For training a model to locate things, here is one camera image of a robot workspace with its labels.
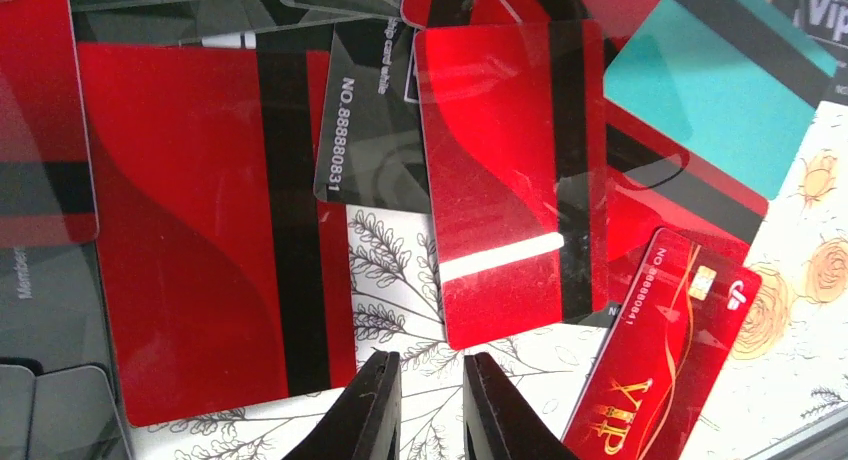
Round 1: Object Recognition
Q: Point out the teal card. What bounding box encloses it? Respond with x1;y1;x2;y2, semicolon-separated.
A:
604;0;837;199

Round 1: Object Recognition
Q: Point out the black vip card upper right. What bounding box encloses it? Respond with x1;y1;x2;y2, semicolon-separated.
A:
797;0;847;106

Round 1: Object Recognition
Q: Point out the red card black stripe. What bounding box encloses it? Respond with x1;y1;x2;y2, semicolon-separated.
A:
413;20;608;350

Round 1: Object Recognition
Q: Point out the large red card left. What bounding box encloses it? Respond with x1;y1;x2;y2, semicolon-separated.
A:
79;43;356;427

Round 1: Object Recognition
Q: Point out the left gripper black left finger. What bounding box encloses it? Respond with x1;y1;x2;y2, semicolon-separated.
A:
284;351;402;460

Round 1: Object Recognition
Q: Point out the red vip card gold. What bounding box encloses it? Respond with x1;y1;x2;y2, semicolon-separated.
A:
563;228;762;459

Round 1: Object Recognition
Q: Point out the black numbered card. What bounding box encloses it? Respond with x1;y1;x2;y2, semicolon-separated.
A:
314;18;431;213

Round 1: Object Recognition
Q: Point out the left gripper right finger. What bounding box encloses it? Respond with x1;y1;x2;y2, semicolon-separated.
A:
463;353;577;460

